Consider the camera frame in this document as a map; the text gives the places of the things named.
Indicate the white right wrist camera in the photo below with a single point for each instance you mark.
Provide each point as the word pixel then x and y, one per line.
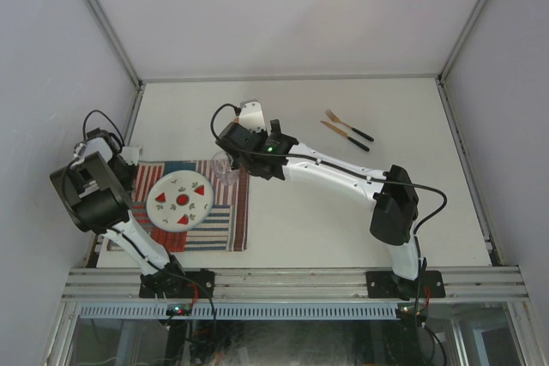
pixel 251 116

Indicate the gold knife green handle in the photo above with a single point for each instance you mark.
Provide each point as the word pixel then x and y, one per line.
pixel 346 135

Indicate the aluminium front rail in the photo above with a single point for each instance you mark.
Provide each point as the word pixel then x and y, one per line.
pixel 462 284

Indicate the clear drinking glass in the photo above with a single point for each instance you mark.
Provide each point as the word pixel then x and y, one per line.
pixel 222 166

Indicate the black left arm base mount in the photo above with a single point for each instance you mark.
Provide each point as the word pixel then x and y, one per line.
pixel 201 282

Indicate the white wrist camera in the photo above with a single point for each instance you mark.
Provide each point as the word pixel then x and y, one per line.
pixel 131 155
pixel 251 116

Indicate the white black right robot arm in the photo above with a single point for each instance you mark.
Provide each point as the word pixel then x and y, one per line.
pixel 389 195

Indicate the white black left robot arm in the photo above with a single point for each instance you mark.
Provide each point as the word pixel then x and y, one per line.
pixel 106 211

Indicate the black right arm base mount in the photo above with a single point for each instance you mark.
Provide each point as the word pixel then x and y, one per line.
pixel 386 285

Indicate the striped patchwork placemat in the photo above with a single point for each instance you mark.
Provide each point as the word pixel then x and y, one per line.
pixel 225 228

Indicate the white watermelon pattern plate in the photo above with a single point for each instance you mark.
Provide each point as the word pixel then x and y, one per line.
pixel 180 201

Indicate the grey slotted cable duct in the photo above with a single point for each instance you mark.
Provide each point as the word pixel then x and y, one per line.
pixel 241 311

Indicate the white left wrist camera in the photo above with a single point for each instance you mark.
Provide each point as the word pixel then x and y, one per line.
pixel 131 155

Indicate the gold fork green handle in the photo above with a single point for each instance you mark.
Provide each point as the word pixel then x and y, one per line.
pixel 337 120

